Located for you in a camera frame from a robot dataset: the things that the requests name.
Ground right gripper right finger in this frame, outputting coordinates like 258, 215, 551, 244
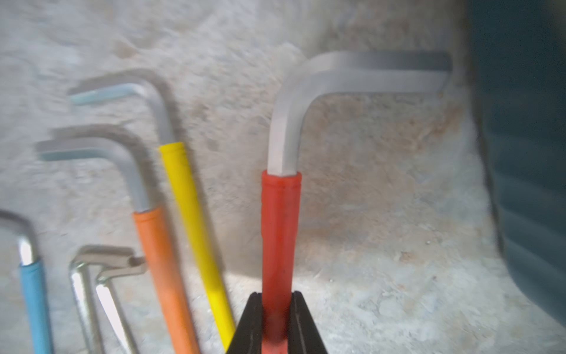
289, 291, 328, 354

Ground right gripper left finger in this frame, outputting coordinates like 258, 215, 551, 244
226, 292, 263, 354

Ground orange hex key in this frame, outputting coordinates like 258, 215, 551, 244
35, 137, 200, 353

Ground bare steel hex key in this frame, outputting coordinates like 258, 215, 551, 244
69, 245, 134, 353
95, 258, 147, 353

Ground yellow hex key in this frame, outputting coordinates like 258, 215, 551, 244
68, 75, 235, 350

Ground red hex key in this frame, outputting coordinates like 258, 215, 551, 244
261, 51, 452, 353

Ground blue hex key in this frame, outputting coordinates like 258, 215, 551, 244
1, 210, 54, 353

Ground teal storage box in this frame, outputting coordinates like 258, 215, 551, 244
467, 1, 565, 323

